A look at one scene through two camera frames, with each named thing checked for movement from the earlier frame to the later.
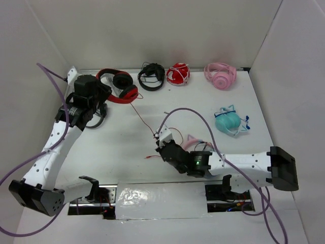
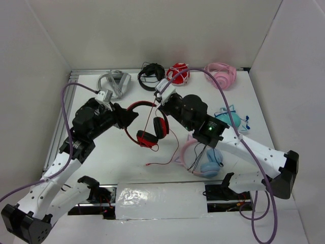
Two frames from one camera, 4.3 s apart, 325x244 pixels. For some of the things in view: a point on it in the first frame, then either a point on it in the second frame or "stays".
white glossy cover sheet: (145, 201) stays
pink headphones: (221, 74) stays
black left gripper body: (103, 93) -> (108, 119)
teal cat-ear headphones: (227, 121) stays
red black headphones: (124, 81) -> (144, 138)
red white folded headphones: (178, 74) stays
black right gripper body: (158, 148) -> (173, 107)
